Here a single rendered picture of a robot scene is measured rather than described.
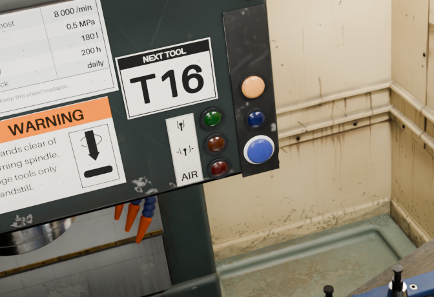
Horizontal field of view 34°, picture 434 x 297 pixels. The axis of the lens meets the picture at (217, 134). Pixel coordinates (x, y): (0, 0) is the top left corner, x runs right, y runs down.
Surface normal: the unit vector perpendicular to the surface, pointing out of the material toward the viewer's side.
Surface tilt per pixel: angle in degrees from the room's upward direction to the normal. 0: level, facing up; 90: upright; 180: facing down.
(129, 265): 90
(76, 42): 90
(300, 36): 90
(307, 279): 0
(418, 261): 24
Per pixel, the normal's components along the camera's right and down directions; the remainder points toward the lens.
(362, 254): -0.11, -0.86
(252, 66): 0.27, 0.45
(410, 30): -0.96, 0.23
